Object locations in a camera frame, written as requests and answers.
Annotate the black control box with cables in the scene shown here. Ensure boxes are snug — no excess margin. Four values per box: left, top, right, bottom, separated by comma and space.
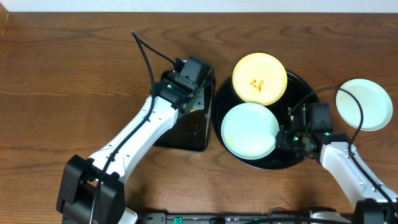
136, 207, 352, 224

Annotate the pale green plate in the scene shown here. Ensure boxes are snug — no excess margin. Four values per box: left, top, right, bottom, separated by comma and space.
336, 79, 393, 131

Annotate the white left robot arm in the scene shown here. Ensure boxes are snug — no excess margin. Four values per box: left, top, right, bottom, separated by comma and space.
56, 85, 214, 223

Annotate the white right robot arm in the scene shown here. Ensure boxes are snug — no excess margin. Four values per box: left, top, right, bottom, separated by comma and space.
275, 123, 397, 223

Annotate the light blue plate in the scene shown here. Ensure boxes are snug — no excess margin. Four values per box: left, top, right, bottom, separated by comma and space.
221, 103, 279, 160

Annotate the yellow plate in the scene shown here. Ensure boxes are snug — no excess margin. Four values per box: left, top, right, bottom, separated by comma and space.
232, 53, 287, 106

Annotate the black rectangular tray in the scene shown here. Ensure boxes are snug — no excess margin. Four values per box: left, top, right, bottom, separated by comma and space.
154, 69, 216, 152

